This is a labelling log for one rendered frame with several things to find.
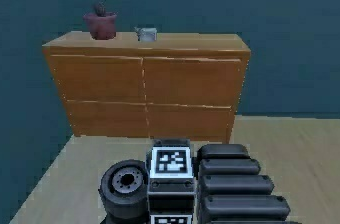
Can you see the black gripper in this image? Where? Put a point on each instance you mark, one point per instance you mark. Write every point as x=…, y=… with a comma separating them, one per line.
x=124, y=190

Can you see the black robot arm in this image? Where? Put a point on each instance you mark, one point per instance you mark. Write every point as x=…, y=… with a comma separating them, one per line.
x=234, y=186

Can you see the brown wooden chest of drawers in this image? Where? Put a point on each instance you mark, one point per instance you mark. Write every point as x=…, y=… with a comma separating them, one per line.
x=144, y=90

